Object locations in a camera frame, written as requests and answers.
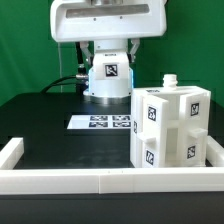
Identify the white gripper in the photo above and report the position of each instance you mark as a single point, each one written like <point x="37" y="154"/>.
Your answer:
<point x="88" y="20"/>

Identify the white cabinet body box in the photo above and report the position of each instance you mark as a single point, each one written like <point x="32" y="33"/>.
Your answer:
<point x="170" y="91"/>

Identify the white door panel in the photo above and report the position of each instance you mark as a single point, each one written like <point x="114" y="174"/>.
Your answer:
<point x="193" y="129"/>
<point x="154" y="131"/>

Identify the white cabinet top block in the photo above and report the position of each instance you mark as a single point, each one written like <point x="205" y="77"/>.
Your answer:
<point x="110" y="65"/>

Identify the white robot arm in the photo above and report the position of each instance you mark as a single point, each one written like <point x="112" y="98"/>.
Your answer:
<point x="110" y="90"/>

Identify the white U-shaped fence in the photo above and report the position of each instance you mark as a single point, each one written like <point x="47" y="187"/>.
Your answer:
<point x="101" y="181"/>

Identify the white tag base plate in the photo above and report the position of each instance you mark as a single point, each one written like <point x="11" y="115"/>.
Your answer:
<point x="99" y="122"/>

